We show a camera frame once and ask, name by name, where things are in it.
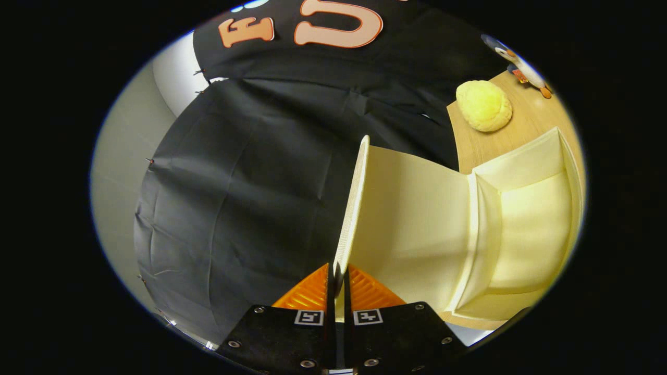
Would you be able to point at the yellow bread-shaped plush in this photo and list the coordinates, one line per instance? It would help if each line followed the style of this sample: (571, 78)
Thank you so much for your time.
(483, 107)

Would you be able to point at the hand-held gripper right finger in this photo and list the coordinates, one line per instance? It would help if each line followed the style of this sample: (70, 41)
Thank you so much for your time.
(396, 338)

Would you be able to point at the penguin plush toy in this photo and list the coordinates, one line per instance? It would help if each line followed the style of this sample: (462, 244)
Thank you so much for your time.
(526, 67)

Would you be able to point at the cream fabric storage box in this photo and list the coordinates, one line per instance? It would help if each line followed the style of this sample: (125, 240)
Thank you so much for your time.
(417, 219)

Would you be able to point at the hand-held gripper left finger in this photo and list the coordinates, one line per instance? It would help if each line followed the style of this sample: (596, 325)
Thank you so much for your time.
(292, 338)

